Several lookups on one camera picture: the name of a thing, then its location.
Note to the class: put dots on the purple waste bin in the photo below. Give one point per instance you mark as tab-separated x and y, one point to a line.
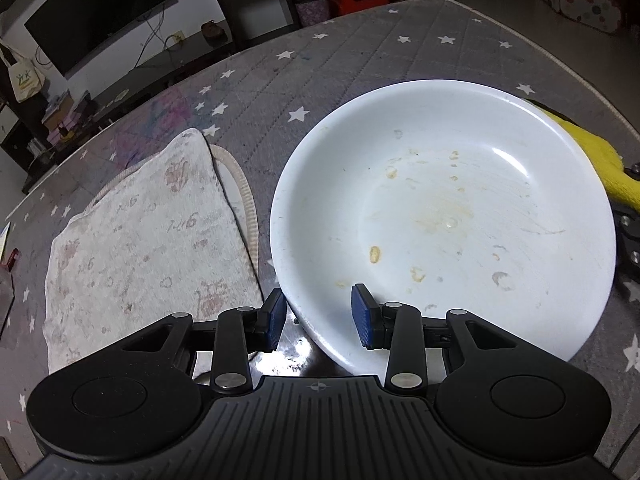
312	12

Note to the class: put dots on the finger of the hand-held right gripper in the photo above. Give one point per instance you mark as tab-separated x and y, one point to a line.
628	235
634	169

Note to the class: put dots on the white bowl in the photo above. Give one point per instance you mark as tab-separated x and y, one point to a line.
450	200

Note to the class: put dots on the dark television cabinet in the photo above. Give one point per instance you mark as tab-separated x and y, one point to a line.
120	95

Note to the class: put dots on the white tote bag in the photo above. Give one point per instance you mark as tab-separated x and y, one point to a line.
22	77

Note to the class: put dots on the grey star-print table cover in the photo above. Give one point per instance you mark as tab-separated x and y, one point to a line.
350	55

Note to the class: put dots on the wall socket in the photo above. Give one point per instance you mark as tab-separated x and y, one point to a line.
175	38

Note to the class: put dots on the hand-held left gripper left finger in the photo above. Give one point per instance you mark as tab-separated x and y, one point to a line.
274	321

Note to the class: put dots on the stack of small boxes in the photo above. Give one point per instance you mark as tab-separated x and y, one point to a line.
65	115

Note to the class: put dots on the white patterned towel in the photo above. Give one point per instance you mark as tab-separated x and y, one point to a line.
145	245

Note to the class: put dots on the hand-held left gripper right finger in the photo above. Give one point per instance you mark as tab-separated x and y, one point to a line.
362	321

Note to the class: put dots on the yellow cloth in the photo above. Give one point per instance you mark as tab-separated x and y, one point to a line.
595	155

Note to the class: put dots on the small red item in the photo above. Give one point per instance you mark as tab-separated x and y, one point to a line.
11	258

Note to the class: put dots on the black television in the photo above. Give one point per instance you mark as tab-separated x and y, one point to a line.
100	10

